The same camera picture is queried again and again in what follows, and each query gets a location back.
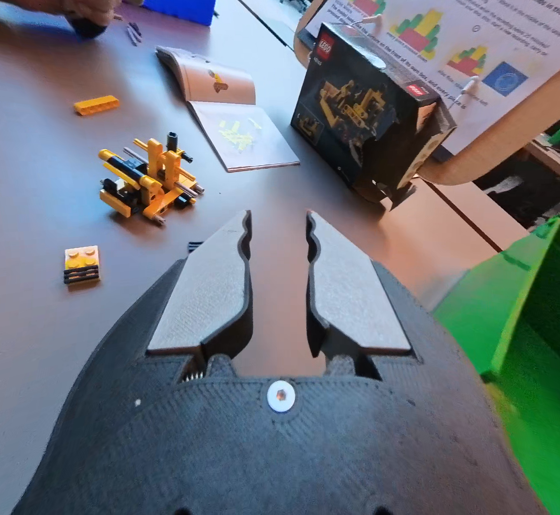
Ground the yellow lego vehicle model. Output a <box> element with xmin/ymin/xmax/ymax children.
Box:
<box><xmin>98</xmin><ymin>131</ymin><xmax>205</xmax><ymax>226</ymax></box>

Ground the lego instruction booklet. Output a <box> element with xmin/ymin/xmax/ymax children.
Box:
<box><xmin>155</xmin><ymin>46</ymin><xmax>301</xmax><ymax>173</ymax></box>

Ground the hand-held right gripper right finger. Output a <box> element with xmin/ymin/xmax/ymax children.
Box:
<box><xmin>305</xmin><ymin>211</ymin><xmax>412</xmax><ymax>358</ymax></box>

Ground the yellow black lego brick assembly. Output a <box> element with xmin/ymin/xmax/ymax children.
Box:
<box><xmin>64</xmin><ymin>245</ymin><xmax>101</xmax><ymax>286</ymax></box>

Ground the dark lego set box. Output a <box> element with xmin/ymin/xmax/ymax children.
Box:
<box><xmin>291</xmin><ymin>22</ymin><xmax>457</xmax><ymax>212</ymax></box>

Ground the yellow lego beam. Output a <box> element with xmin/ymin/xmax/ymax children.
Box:
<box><xmin>73</xmin><ymin>95</ymin><xmax>120</xmax><ymax>116</ymax></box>

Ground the green plastic bin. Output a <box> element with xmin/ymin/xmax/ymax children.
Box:
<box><xmin>432</xmin><ymin>215</ymin><xmax>560</xmax><ymax>515</ymax></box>

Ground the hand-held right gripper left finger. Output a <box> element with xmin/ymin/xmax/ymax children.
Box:
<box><xmin>146</xmin><ymin>210</ymin><xmax>253</xmax><ymax>357</ymax></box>

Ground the round wooden display board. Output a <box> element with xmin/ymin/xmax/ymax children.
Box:
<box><xmin>294</xmin><ymin>0</ymin><xmax>560</xmax><ymax>186</ymax></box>

